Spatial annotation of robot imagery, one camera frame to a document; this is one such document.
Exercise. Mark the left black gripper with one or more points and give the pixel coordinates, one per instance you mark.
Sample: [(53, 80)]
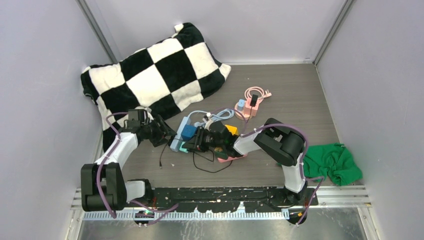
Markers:
[(163, 128)]

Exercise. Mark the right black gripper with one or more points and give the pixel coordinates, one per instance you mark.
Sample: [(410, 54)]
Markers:
[(192, 145)]

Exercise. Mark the blue cube socket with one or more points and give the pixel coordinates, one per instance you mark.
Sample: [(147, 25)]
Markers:
[(188, 132)]

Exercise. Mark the light blue power strip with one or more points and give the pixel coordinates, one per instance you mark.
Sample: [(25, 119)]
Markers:
[(224, 114)]

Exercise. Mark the dark green cube socket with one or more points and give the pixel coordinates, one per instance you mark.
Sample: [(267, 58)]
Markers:
[(220, 153)]

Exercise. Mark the yellow cube socket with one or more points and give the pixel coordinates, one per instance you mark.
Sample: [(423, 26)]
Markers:
[(232, 130)]

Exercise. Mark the light blue plug adapter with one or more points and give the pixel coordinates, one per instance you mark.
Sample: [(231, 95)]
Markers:
[(240, 105)]

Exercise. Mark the pink cube socket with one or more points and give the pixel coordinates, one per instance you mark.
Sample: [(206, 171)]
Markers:
[(249, 110)]

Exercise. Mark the teal usb charger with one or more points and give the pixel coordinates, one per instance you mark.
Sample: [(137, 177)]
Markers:
[(183, 149)]

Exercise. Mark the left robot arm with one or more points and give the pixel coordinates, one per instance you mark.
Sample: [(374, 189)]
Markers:
[(103, 187)]

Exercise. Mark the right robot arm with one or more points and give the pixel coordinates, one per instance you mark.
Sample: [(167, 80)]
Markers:
[(284, 143)]

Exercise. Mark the pink triangular power strip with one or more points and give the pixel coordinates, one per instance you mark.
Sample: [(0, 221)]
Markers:
[(229, 159)]

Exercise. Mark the black white checkered pillow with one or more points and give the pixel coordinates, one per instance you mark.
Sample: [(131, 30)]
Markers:
[(165, 77)]

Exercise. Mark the pink round power strip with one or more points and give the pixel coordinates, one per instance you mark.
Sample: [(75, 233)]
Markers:
[(263, 94)]

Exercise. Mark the green cloth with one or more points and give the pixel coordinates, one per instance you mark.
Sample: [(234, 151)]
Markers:
[(333, 161)]

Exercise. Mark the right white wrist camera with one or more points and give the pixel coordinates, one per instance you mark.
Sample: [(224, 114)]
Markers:
[(209, 121)]

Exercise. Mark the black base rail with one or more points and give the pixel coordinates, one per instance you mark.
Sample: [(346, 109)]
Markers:
[(263, 199)]

